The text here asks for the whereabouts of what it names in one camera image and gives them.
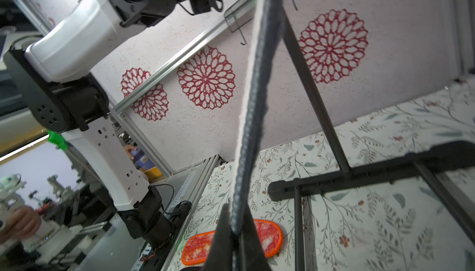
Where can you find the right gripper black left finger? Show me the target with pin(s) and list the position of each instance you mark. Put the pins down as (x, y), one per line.
(221, 251)

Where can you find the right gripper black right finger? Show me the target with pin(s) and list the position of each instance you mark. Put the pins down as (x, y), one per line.
(251, 255)

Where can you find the red gel insole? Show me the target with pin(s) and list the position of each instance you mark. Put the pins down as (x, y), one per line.
(197, 247)

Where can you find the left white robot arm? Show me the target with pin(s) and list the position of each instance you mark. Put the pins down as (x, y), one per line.
(54, 78)

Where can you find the black metal clothes rack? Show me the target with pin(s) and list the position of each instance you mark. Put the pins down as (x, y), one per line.
(439, 159)

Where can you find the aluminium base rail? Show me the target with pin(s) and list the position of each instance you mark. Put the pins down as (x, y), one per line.
(189, 185)

